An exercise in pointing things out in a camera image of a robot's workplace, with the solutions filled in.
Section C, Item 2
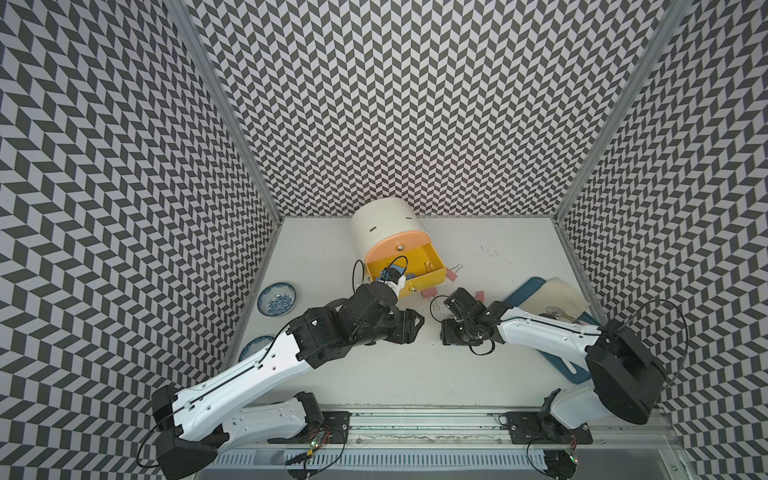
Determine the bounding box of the blue patterned bowl near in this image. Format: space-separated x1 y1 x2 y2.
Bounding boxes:
238 335 275 362

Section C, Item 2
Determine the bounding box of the blue patterned bowl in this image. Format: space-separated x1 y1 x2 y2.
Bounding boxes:
238 335 275 362
256 282 297 317

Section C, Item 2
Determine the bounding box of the yellow drawer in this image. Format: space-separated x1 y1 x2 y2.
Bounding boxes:
364 243 447 298

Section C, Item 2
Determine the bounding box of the blue patterned bowl far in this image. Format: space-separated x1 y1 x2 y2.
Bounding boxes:
256 282 297 317

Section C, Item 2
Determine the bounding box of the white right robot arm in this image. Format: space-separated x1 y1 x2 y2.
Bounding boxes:
440 288 667 442

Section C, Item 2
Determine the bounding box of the white round drawer cabinet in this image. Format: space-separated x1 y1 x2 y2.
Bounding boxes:
351 197 426 257

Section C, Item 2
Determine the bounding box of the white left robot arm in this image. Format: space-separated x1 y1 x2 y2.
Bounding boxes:
151 282 425 479

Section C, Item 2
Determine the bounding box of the beige cloth napkin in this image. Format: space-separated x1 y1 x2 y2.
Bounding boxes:
521 278 589 319

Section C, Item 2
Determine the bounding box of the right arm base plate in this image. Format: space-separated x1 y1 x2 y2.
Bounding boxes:
500 410 594 446

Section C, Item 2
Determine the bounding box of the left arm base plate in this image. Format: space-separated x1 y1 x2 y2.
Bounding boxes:
268 411 351 445

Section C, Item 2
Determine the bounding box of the orange top drawer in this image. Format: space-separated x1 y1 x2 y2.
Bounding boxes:
364 230 431 264

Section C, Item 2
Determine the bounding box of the pink binder clip centre top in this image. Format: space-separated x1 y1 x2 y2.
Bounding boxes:
421 287 438 299

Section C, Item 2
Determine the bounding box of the aluminium front rail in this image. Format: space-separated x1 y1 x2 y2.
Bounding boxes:
179 406 679 450

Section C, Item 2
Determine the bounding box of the metal spoon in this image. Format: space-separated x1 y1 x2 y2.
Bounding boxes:
545 306 576 323

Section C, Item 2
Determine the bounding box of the pink binder clip far right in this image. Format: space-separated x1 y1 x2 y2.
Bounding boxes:
446 263 464 282

